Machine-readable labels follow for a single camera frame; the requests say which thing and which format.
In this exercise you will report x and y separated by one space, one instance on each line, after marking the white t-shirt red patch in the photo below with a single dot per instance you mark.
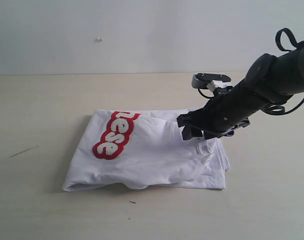
144 148

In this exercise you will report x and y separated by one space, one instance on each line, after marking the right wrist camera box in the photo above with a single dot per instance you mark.
211 81

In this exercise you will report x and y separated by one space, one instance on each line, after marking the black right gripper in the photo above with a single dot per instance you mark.
220 115

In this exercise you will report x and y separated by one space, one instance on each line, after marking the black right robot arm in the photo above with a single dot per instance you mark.
270 81

